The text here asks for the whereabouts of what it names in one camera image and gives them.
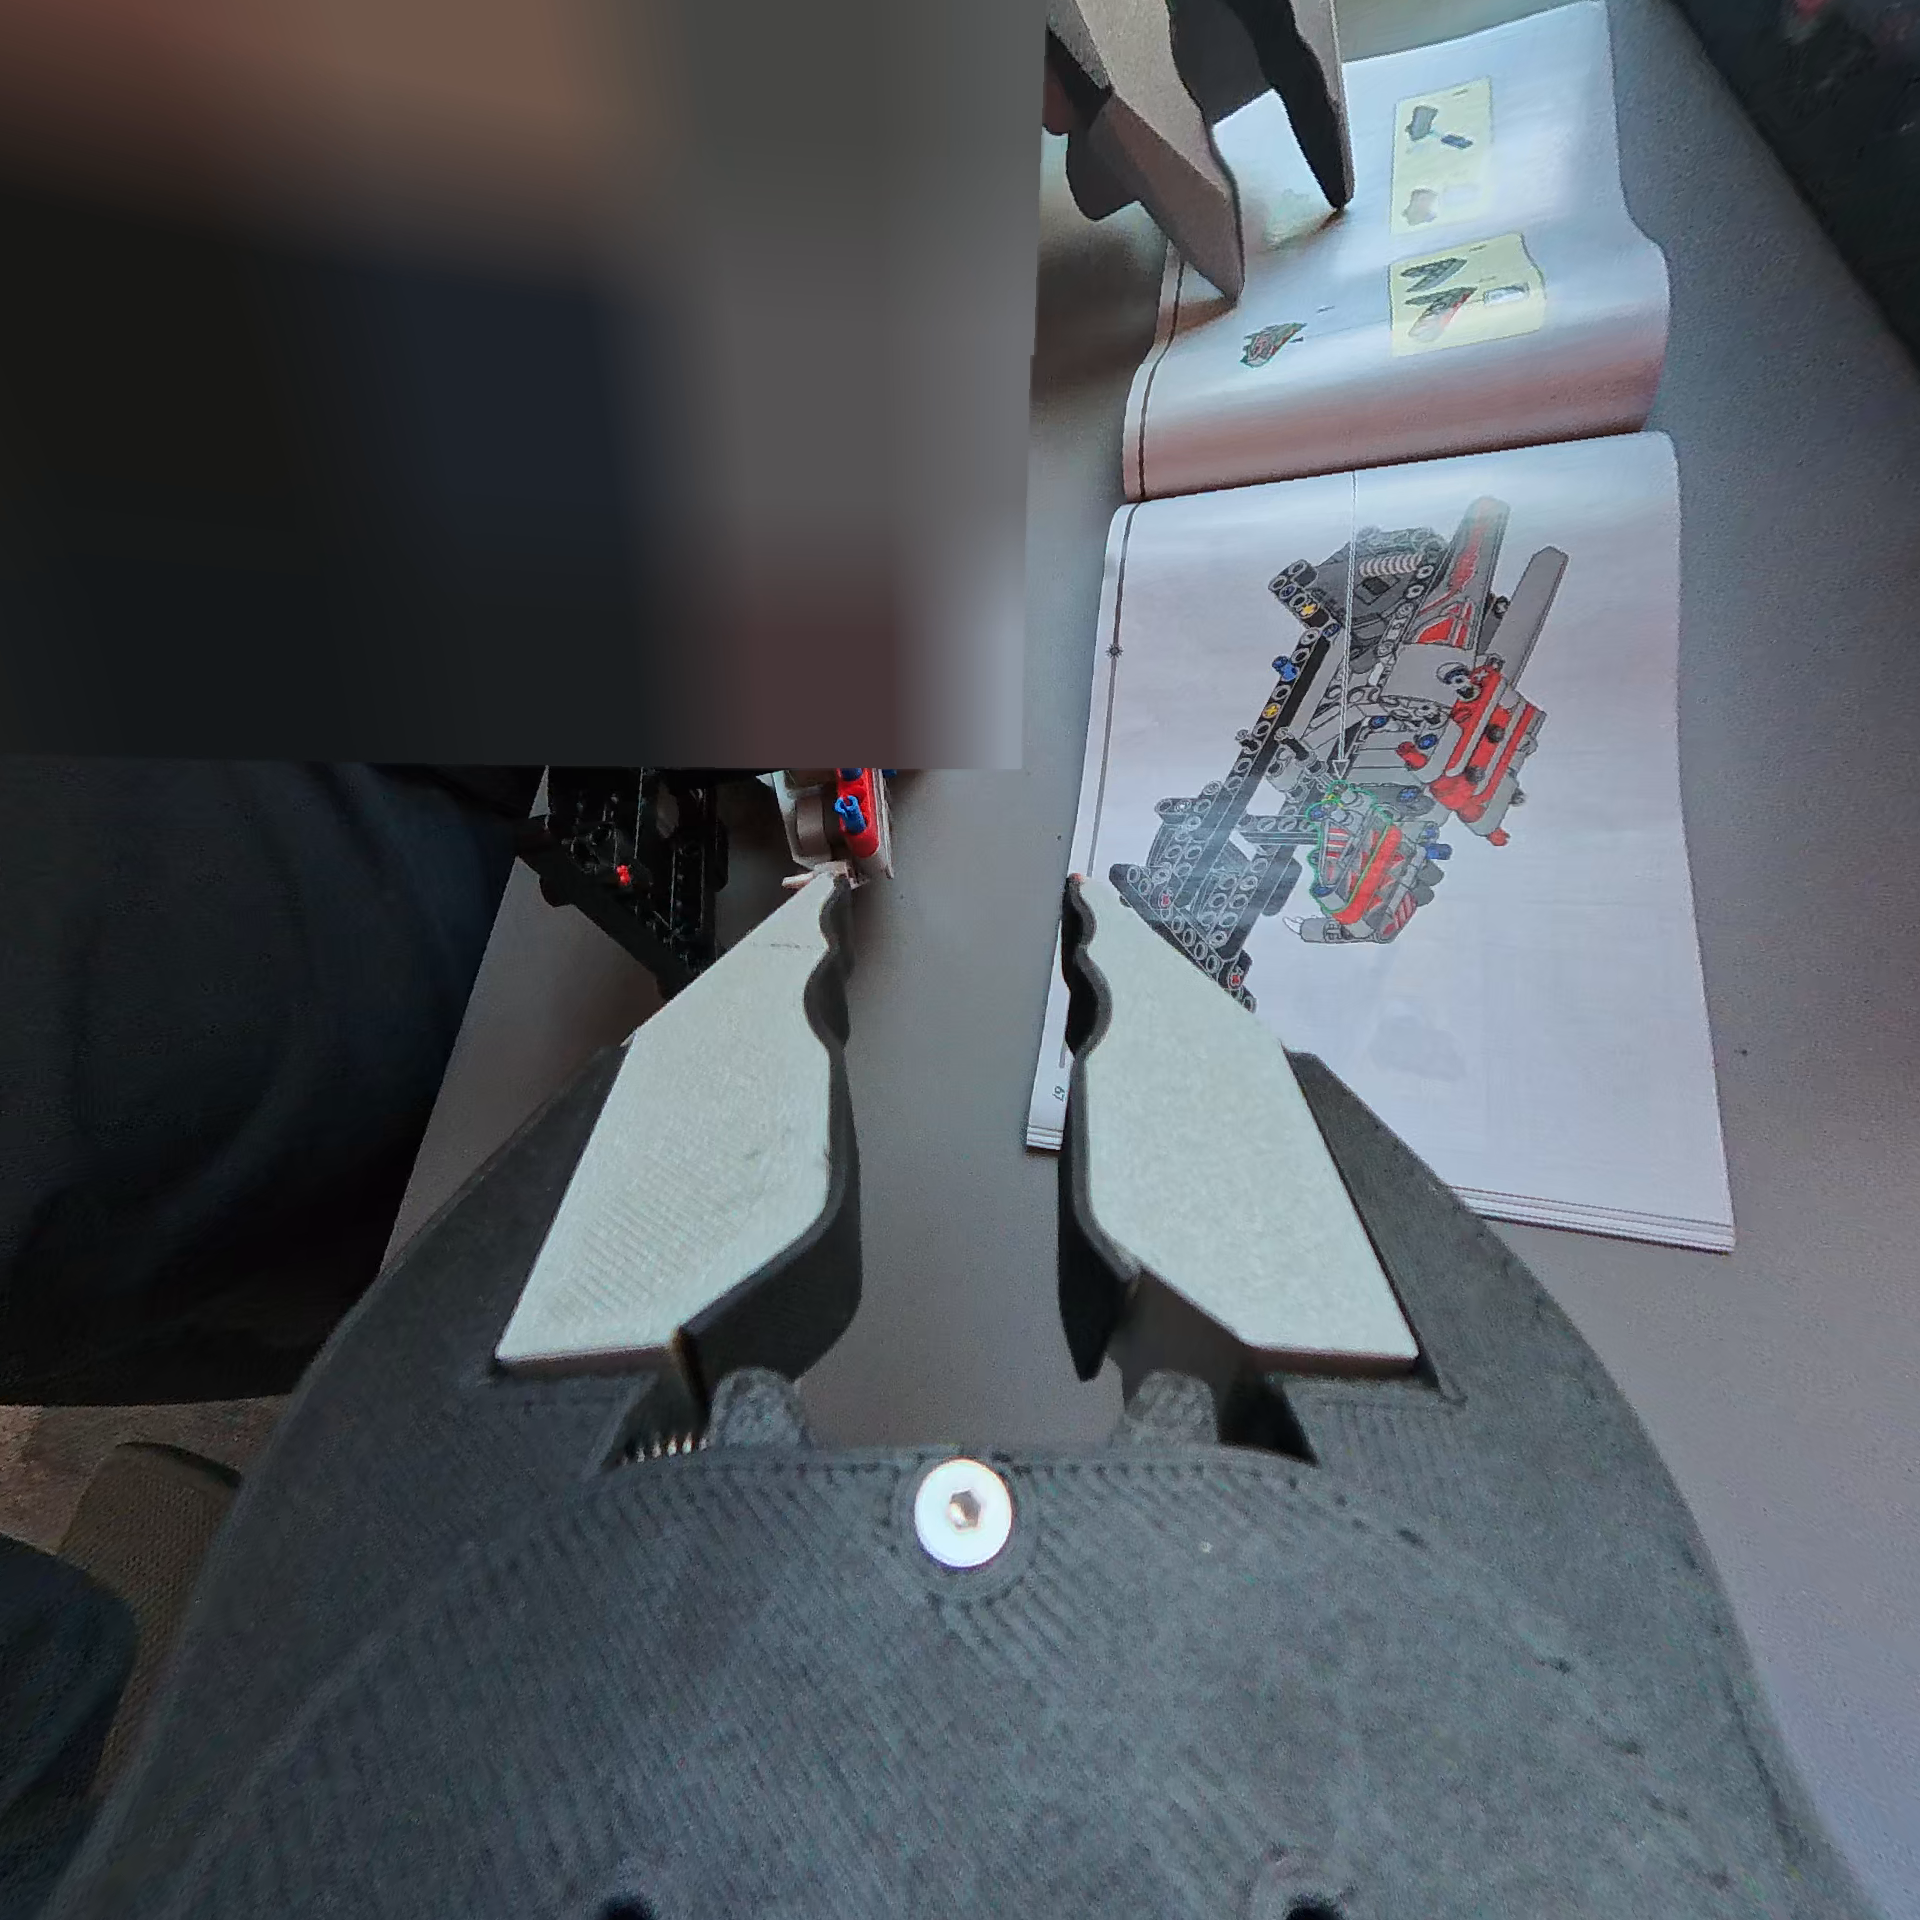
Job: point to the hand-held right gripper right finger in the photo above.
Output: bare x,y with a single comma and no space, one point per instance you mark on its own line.
1230,1185

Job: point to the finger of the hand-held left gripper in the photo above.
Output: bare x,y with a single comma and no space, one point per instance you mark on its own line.
1171,188
1275,60

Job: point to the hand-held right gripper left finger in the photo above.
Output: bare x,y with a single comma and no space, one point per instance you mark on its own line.
690,1171

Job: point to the partly built lego model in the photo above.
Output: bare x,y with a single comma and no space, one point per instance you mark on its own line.
660,855

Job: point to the lego instruction booklet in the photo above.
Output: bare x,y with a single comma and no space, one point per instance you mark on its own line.
1470,902

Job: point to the person's dark clothing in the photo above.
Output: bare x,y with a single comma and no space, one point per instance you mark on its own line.
225,1079

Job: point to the dark printed cardboard box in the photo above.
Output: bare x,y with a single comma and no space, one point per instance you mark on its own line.
1822,150

